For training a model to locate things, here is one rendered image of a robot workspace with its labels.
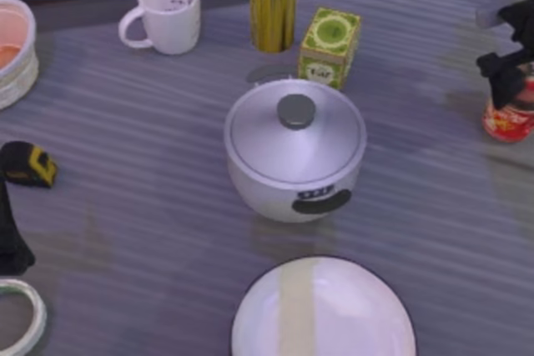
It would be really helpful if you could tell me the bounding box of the clear jar of yellow sticks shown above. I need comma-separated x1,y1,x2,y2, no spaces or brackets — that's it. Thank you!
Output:
248,0,301,54

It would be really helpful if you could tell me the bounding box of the metallic pot lid, grey knob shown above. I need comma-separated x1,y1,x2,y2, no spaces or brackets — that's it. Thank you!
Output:
229,79,363,184

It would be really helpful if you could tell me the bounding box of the red can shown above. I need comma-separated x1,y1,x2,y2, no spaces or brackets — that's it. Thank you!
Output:
481,59,534,143

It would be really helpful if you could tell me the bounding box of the black and yellow tape measure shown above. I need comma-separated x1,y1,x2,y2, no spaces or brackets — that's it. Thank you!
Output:
0,140,59,189

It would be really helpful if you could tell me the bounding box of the green tea box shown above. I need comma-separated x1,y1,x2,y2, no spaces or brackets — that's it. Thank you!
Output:
297,7,362,92

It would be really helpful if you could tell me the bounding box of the white mug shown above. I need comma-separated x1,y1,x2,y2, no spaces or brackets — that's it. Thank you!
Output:
118,0,202,57

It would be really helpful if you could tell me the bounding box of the white bowl with pink inside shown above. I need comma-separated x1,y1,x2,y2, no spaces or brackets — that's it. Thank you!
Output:
0,0,41,112

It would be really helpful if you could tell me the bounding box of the white pot with lid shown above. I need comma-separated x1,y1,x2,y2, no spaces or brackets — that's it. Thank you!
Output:
224,64,368,224

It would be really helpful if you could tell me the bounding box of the white plate with beige stripe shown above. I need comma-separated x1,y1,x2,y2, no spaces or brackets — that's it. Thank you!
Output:
230,256,418,356

